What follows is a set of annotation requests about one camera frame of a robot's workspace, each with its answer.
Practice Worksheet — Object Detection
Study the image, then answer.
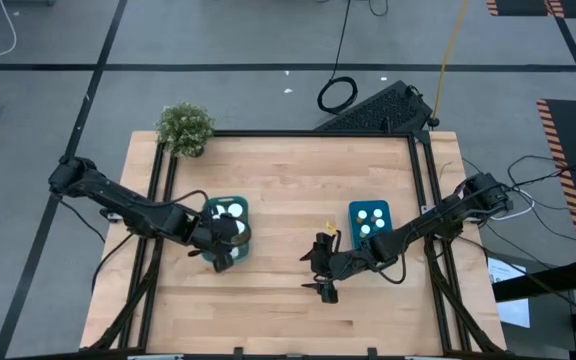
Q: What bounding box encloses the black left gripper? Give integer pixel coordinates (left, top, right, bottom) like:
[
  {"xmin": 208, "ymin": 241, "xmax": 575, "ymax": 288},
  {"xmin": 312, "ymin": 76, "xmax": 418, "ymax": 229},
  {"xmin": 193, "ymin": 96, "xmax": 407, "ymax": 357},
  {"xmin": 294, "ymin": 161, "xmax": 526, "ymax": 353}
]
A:
[{"xmin": 187, "ymin": 213, "xmax": 252, "ymax": 275}]

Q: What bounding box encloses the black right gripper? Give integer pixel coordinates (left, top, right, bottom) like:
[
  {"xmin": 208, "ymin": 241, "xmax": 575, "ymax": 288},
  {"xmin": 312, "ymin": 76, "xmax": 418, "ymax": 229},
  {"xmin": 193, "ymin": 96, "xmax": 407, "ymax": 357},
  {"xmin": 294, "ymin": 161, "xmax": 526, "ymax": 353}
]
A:
[{"xmin": 299, "ymin": 232, "xmax": 354, "ymax": 305}]

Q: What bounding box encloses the teal plastic bin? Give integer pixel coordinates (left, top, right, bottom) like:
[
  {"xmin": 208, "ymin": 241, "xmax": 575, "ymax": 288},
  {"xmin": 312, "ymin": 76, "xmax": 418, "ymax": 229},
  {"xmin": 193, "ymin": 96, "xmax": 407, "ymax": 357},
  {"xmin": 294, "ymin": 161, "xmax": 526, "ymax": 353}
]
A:
[{"xmin": 200, "ymin": 195, "xmax": 252, "ymax": 265}]

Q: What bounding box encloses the blue plastic bin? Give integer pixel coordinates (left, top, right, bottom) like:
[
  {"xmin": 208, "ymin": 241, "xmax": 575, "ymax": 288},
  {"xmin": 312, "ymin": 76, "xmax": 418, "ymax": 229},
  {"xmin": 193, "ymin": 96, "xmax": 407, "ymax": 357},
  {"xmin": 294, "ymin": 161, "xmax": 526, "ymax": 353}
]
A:
[{"xmin": 347, "ymin": 199, "xmax": 394, "ymax": 263}]

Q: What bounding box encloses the small green potted plant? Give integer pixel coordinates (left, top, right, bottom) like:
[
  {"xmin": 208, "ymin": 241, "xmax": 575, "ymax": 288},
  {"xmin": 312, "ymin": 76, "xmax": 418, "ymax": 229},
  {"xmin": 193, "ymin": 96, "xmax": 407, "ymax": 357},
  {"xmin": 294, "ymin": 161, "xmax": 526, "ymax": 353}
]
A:
[{"xmin": 155, "ymin": 101, "xmax": 216, "ymax": 159}]

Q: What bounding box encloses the black perforated computer case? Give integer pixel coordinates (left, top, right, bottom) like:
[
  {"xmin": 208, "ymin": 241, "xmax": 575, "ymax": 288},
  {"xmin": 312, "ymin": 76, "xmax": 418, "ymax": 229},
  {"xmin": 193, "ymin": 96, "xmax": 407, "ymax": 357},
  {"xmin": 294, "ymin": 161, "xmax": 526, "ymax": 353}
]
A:
[{"xmin": 314, "ymin": 79, "xmax": 435, "ymax": 134}]

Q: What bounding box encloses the white paper sheet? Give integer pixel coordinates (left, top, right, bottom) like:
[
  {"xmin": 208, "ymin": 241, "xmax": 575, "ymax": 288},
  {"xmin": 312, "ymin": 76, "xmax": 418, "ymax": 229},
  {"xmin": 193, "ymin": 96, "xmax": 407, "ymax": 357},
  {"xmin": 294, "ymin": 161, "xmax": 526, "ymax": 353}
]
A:
[{"xmin": 486, "ymin": 256, "xmax": 532, "ymax": 330}]

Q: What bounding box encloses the black metal beam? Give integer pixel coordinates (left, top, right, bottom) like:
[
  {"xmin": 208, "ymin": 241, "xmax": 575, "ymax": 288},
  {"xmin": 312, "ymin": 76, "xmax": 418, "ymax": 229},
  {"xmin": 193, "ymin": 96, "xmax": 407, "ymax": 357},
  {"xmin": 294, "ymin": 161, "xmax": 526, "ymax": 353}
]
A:
[{"xmin": 491, "ymin": 256, "xmax": 576, "ymax": 304}]

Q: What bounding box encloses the narrow hazard striped floor mat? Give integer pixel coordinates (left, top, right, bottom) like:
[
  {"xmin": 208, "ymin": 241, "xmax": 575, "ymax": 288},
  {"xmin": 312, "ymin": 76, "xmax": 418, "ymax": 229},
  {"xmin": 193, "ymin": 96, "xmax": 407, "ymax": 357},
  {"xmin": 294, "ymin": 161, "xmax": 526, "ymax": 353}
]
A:
[{"xmin": 485, "ymin": 0, "xmax": 576, "ymax": 20}]

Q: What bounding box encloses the black aluminium table frame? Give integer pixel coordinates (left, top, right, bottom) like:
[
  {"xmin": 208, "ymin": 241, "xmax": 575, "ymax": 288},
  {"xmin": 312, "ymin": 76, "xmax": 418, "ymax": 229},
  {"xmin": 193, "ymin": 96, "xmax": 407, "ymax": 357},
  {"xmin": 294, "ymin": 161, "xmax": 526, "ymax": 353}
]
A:
[{"xmin": 80, "ymin": 128, "xmax": 507, "ymax": 360}]

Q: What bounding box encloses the black hanging coiled cable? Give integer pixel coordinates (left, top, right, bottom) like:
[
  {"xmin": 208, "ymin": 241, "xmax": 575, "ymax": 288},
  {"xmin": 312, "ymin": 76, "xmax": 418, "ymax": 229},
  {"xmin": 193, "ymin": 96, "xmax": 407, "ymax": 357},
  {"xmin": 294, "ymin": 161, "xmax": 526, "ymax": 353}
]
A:
[{"xmin": 316, "ymin": 0, "xmax": 360, "ymax": 116}]

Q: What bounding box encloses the white cable loop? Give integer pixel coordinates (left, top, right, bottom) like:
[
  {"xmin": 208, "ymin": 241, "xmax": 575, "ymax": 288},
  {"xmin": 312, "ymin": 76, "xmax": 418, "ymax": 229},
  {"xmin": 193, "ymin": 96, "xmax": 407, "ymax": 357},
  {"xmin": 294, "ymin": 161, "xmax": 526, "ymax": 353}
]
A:
[{"xmin": 497, "ymin": 192, "xmax": 538, "ymax": 222}]

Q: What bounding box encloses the yellow hanging cable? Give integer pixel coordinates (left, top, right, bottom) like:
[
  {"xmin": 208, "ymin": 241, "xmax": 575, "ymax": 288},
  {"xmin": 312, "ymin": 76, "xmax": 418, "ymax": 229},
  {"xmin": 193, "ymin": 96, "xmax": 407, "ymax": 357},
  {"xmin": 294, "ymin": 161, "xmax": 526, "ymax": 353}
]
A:
[{"xmin": 430, "ymin": 0, "xmax": 470, "ymax": 127}]

